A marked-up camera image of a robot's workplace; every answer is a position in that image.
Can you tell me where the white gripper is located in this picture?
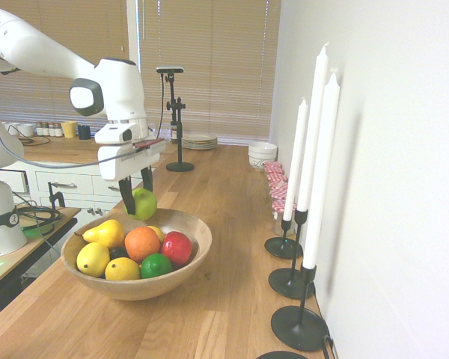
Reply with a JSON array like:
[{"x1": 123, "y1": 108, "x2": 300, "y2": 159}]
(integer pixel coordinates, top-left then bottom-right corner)
[{"x1": 98, "y1": 143, "x2": 161, "y2": 216}]

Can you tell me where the green apple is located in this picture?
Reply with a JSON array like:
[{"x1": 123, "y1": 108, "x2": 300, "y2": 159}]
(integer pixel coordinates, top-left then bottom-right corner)
[{"x1": 128, "y1": 188, "x2": 159, "y2": 221}]

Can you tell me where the red apple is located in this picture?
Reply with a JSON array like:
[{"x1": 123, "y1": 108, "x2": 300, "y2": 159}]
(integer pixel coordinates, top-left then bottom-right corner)
[{"x1": 159, "y1": 230, "x2": 193, "y2": 267}]

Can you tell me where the small yellow fruit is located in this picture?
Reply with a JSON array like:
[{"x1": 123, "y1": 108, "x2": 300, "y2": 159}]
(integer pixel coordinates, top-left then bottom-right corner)
[{"x1": 146, "y1": 225, "x2": 166, "y2": 244}]

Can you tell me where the yellow pear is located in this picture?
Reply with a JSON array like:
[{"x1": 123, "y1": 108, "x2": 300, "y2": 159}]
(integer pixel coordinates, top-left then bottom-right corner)
[{"x1": 74, "y1": 218, "x2": 126, "y2": 248}]

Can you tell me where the orange fruit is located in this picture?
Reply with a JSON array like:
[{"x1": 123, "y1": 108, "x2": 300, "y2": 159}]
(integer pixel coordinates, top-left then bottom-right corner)
[{"x1": 124, "y1": 226, "x2": 161, "y2": 264}]

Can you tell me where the white drawer cabinet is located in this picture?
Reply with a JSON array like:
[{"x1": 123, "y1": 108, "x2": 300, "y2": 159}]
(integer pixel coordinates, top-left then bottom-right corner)
[{"x1": 0, "y1": 159, "x2": 155, "y2": 227}]

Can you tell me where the clear drinking glass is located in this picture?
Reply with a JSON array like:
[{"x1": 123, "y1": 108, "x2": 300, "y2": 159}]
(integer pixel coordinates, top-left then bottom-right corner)
[{"x1": 155, "y1": 123, "x2": 173, "y2": 144}]

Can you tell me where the stack of white plates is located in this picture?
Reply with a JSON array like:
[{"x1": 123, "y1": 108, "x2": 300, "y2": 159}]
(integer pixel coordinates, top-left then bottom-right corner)
[{"x1": 180, "y1": 135, "x2": 219, "y2": 151}]

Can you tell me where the green lime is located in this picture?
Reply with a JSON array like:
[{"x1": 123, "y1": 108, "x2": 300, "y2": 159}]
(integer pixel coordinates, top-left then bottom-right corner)
[{"x1": 140, "y1": 253, "x2": 174, "y2": 280}]

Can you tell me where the yellow lemon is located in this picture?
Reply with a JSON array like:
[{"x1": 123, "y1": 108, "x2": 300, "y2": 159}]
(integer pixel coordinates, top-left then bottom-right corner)
[
  {"x1": 104, "y1": 257, "x2": 141, "y2": 281},
  {"x1": 76, "y1": 242, "x2": 111, "y2": 278}
]

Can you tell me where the black table clamp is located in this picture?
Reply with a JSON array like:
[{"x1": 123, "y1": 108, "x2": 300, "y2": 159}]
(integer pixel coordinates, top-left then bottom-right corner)
[{"x1": 47, "y1": 181, "x2": 66, "y2": 209}]

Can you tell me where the yellow cup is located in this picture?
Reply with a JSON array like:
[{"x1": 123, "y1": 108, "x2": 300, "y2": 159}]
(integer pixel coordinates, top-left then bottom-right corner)
[{"x1": 60, "y1": 120, "x2": 79, "y2": 139}]

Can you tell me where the wooden fruit bowl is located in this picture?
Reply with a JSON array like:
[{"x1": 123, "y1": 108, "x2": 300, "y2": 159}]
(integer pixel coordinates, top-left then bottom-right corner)
[{"x1": 60, "y1": 208, "x2": 213, "y2": 301}]

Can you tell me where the wooden robot mounting table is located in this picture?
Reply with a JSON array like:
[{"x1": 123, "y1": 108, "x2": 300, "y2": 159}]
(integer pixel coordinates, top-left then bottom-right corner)
[{"x1": 0, "y1": 206, "x2": 82, "y2": 325}]

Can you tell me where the white ceramic bowl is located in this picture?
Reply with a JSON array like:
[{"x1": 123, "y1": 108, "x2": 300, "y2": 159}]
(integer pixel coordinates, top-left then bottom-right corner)
[{"x1": 248, "y1": 155, "x2": 276, "y2": 173}]

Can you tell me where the stack of white bowls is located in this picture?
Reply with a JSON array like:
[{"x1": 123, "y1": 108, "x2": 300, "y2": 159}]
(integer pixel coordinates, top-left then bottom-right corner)
[{"x1": 248, "y1": 141, "x2": 278, "y2": 160}]

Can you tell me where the wide brown window blind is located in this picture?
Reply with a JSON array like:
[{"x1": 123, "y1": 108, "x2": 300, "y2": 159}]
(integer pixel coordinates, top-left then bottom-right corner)
[{"x1": 137, "y1": 0, "x2": 282, "y2": 146}]

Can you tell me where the short black candle holder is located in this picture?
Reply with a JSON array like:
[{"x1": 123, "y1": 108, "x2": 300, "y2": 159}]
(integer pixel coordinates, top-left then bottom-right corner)
[{"x1": 264, "y1": 218, "x2": 304, "y2": 260}]

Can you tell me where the short white candle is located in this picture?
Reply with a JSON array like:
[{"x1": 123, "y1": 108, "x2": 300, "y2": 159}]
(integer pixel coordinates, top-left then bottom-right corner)
[{"x1": 283, "y1": 96, "x2": 308, "y2": 222}]

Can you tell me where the tall black candle holder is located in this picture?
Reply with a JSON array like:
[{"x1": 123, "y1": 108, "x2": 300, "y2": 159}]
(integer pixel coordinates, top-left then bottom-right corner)
[
  {"x1": 268, "y1": 208, "x2": 316, "y2": 300},
  {"x1": 270, "y1": 261, "x2": 330, "y2": 352}
]

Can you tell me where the narrow brown window blind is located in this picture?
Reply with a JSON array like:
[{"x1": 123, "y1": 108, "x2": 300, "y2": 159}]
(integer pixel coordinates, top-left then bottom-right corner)
[{"x1": 0, "y1": 0, "x2": 130, "y2": 126}]

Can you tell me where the medium white candle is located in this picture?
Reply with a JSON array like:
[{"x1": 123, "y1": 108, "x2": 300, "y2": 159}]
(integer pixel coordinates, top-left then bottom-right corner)
[{"x1": 302, "y1": 67, "x2": 340, "y2": 270}]

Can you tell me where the tallest white candle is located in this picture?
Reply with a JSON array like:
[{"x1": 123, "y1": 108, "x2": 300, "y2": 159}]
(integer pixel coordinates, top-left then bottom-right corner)
[{"x1": 296, "y1": 41, "x2": 330, "y2": 213}]

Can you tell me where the black round holder base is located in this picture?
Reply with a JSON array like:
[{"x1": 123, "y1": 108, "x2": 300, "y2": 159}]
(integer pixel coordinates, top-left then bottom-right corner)
[{"x1": 256, "y1": 350, "x2": 310, "y2": 359}]

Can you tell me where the black camera stand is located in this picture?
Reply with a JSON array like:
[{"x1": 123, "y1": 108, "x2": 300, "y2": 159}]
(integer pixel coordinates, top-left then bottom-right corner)
[{"x1": 164, "y1": 73, "x2": 195, "y2": 174}]

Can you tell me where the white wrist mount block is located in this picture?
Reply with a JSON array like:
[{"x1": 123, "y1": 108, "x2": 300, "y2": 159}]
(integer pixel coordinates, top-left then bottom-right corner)
[{"x1": 94, "y1": 124, "x2": 150, "y2": 146}]

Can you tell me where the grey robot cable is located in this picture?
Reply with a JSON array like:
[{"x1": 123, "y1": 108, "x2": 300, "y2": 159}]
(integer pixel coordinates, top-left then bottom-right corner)
[{"x1": 0, "y1": 108, "x2": 162, "y2": 171}]

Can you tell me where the black cable bundle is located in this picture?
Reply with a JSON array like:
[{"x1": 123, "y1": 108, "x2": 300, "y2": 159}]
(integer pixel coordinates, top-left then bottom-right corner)
[{"x1": 13, "y1": 200, "x2": 64, "y2": 237}]

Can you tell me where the black power cable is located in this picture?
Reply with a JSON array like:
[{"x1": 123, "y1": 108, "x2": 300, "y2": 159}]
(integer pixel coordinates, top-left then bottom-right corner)
[{"x1": 320, "y1": 334, "x2": 338, "y2": 359}]

